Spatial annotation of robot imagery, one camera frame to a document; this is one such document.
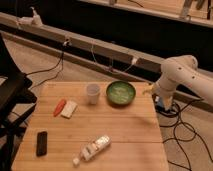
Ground blue power box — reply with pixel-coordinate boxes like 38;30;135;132
154;96;173;112

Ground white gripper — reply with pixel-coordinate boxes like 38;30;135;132
143;78;175;98

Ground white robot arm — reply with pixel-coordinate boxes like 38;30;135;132
144;55;213;110

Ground black chair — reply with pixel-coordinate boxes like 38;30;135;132
0;34;37;171

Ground white device on ledge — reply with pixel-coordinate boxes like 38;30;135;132
17;6;43;27

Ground green ceramic bowl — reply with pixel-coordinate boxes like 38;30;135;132
106;81;136;106

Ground black cable on left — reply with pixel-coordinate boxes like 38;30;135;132
25;39;72;91

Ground white plastic bottle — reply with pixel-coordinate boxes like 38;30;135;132
73;135;111;166

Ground black phone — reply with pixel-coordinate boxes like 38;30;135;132
36;131;47;156

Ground white rectangular block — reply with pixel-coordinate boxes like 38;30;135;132
61;101;77;119

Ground white ceramic cup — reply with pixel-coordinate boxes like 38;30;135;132
86;84;100;105

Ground orange carrot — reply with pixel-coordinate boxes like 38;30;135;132
53;99;66;117

